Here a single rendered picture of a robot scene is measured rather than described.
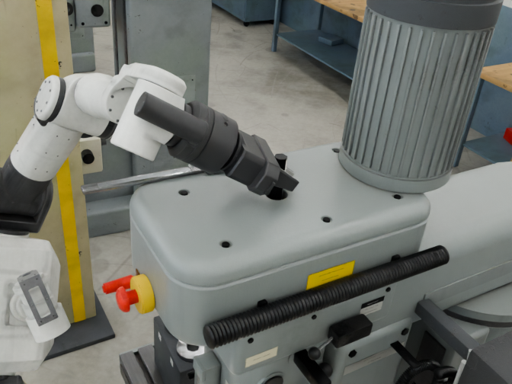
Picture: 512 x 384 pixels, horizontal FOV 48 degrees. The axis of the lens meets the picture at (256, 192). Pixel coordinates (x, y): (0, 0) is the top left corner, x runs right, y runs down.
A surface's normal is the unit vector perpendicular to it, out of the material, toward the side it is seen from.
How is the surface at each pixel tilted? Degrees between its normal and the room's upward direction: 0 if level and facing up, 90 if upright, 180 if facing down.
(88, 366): 0
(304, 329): 90
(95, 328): 0
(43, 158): 107
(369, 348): 90
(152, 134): 70
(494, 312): 0
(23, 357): 58
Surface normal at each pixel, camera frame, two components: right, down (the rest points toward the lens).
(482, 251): 0.49, 0.50
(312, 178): 0.08, -0.84
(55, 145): 0.28, 0.76
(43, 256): 0.70, -0.11
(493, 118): -0.87, 0.21
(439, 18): -0.12, 0.52
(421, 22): -0.40, 0.47
